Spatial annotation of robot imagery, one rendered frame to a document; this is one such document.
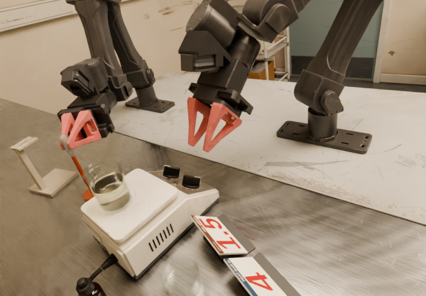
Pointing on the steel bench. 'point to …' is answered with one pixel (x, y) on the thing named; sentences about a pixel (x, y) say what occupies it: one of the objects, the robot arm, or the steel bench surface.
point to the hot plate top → (150, 195)
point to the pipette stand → (57, 181)
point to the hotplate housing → (154, 232)
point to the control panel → (181, 183)
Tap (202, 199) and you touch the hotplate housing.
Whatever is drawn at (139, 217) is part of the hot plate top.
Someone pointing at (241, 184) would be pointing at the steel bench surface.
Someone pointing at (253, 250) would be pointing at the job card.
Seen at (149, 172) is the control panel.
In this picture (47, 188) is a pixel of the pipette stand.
